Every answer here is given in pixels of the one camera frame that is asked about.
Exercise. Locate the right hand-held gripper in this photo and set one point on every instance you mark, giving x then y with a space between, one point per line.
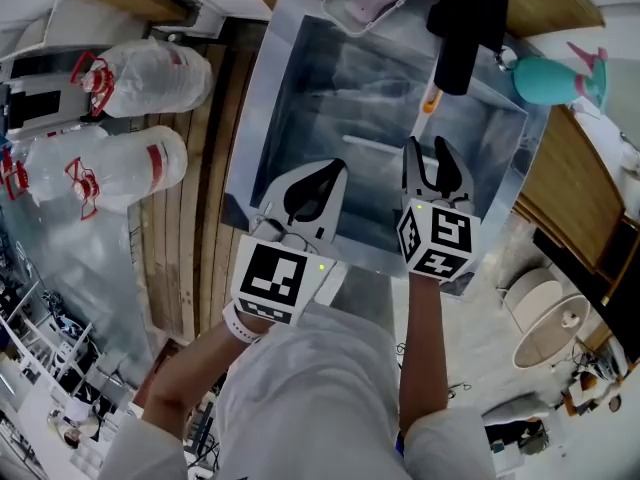
440 238

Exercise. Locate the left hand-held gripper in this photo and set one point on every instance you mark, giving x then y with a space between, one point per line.
272 278

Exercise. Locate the white and orange spatula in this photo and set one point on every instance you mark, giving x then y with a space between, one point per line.
422 118

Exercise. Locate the person's left forearm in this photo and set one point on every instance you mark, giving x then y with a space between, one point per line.
195 368

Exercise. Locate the person's right forearm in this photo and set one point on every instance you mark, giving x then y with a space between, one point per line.
422 348

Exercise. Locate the wooden pallet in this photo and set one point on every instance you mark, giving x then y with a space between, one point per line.
200 218

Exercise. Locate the stainless steel sink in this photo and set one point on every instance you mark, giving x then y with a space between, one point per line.
310 93

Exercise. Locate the black faucet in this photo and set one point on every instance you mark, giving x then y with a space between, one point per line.
460 43

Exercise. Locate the wooden cart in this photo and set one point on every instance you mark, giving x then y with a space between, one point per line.
575 178

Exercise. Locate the white wristwatch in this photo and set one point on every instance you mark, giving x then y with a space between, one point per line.
237 328

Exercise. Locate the teal spray bottle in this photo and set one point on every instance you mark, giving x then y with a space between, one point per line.
542 80

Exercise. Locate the pink soap bar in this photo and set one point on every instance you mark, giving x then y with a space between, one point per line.
372 3

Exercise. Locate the person's white shirt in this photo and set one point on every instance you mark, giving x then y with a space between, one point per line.
310 393

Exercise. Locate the white round lamp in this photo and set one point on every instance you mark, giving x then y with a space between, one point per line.
545 328

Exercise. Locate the clear plastic container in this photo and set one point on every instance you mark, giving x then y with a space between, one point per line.
340 13

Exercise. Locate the white foam packaging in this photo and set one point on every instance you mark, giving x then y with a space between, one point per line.
65 28

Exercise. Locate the white shelf rack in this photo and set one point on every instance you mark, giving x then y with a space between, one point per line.
50 363

